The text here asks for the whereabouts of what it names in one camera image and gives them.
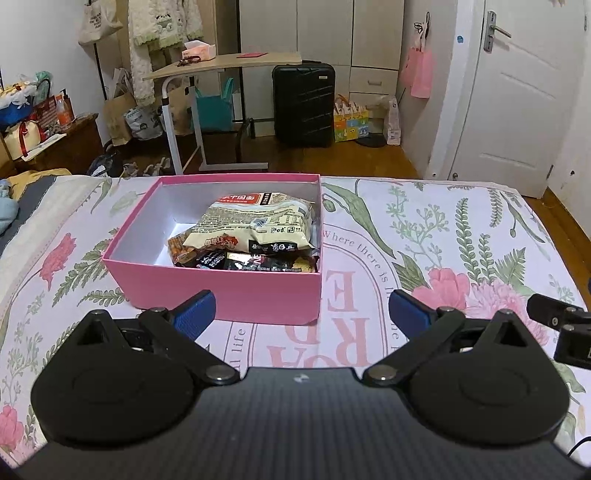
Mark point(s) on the wooden nightstand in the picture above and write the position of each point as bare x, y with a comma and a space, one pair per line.
74, 147

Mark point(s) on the white door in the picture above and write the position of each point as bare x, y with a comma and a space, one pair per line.
517, 101

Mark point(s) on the black backpack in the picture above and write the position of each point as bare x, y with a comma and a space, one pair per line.
105, 165

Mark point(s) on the white plastic bag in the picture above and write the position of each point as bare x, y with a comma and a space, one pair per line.
392, 122

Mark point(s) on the cream snack bag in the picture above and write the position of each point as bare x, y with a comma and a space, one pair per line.
249, 226

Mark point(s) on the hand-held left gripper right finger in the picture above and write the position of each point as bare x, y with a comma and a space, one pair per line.
408, 314

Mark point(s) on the brown paper bag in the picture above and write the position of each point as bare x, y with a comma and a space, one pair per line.
180, 113
117, 115

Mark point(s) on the black suitcase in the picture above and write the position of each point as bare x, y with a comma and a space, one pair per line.
302, 106

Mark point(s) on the colourful gift bag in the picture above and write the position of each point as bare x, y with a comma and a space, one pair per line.
351, 124

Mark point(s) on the black snack packet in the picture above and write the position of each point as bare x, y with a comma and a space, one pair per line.
272, 264
207, 261

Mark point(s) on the grey bedding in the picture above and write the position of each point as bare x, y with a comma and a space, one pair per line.
27, 207

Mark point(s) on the pink paper bag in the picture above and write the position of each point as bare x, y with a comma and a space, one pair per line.
421, 74

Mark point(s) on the yellow cloth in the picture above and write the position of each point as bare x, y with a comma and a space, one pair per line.
37, 177

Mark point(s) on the canvas tote bag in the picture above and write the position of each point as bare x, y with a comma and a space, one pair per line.
99, 23

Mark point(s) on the grey printed bag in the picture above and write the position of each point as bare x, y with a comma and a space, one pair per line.
143, 123

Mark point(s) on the cream bag with red ribbon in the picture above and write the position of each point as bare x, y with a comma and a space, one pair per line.
23, 141

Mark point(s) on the dark round floor item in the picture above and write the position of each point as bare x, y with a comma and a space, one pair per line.
370, 140

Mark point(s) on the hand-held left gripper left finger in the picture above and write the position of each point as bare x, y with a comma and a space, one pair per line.
196, 314

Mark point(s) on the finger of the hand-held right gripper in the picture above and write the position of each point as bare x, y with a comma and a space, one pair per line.
545, 309

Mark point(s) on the wooden side table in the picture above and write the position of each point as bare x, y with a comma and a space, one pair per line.
221, 63

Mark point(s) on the cream knitted cardigan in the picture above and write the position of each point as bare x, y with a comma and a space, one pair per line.
157, 37

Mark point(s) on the pink cardboard box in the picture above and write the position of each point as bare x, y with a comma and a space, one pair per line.
231, 295

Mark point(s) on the teal tote bag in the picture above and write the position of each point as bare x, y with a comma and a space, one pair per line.
213, 110

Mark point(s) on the pink tissue box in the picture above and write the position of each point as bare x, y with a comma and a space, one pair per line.
201, 50

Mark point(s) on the pair of shoes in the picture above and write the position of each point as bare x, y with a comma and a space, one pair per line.
147, 168

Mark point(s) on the white wardrobe with drawers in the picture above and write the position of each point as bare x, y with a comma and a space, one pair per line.
323, 32

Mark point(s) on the red booklet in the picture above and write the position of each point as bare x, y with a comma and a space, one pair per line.
251, 55

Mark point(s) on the red gift box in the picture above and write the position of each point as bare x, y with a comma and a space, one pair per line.
51, 115

